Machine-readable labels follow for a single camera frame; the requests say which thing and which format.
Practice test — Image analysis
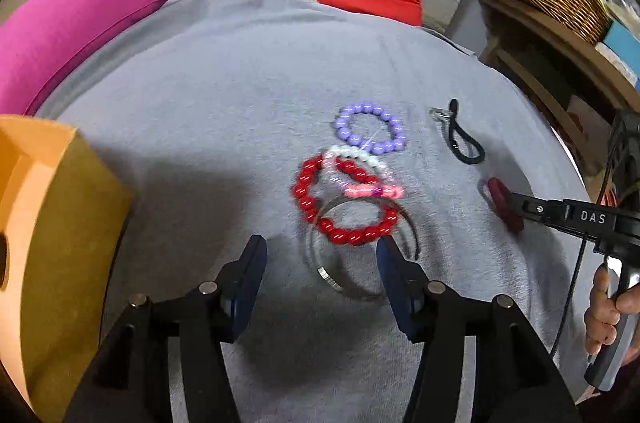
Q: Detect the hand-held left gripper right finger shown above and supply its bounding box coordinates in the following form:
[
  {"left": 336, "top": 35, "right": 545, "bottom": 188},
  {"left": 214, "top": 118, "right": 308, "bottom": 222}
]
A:
[{"left": 376, "top": 235, "right": 583, "bottom": 423}]

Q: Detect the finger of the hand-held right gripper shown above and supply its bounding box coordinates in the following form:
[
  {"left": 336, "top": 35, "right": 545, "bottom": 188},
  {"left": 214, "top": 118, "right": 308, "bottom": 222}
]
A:
[{"left": 505, "top": 192, "right": 623, "bottom": 238}]

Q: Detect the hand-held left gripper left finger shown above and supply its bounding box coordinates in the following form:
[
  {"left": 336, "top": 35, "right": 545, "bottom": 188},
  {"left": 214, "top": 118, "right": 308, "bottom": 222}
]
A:
[{"left": 65, "top": 234, "right": 268, "bottom": 423}]

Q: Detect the white and pink bead bracelet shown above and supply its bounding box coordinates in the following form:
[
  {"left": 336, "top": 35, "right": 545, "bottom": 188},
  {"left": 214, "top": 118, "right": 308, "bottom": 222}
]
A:
[{"left": 322, "top": 144, "right": 405, "bottom": 200}]

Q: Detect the red bead bracelet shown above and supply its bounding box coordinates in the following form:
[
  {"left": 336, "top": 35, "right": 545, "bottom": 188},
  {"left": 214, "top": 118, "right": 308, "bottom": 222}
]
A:
[{"left": 292, "top": 154, "right": 401, "bottom": 246}]

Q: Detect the black cord with metal ring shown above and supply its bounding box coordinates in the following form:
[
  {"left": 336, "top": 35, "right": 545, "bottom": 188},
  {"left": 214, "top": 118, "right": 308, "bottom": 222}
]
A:
[{"left": 431, "top": 99, "right": 486, "bottom": 165}]

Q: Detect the purple bead bracelet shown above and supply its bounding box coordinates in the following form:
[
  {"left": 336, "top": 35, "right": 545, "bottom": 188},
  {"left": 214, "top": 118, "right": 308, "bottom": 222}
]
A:
[{"left": 334, "top": 103, "right": 407, "bottom": 155}]

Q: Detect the orange cardboard box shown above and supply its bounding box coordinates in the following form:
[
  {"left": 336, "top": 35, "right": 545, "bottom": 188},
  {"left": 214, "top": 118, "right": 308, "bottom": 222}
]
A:
[{"left": 0, "top": 114, "right": 136, "bottom": 423}]

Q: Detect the person's right hand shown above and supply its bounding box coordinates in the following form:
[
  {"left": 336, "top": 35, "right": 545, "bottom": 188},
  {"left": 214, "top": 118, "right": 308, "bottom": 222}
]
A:
[{"left": 584, "top": 267, "right": 640, "bottom": 347}]

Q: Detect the teal box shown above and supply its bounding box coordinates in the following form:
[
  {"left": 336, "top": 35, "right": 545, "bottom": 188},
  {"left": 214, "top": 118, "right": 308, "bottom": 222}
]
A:
[{"left": 602, "top": 20, "right": 640, "bottom": 79}]

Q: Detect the wooden shelf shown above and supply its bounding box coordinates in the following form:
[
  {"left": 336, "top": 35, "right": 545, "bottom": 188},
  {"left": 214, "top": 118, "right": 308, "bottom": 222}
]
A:
[{"left": 472, "top": 0, "right": 640, "bottom": 174}]

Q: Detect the grey blanket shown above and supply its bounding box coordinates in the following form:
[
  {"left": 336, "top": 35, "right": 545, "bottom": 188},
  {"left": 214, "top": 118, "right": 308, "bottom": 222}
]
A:
[{"left": 30, "top": 0, "right": 608, "bottom": 423}]

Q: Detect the magenta pillow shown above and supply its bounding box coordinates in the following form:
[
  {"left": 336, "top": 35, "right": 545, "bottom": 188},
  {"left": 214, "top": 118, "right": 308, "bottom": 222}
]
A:
[{"left": 0, "top": 0, "right": 173, "bottom": 116}]

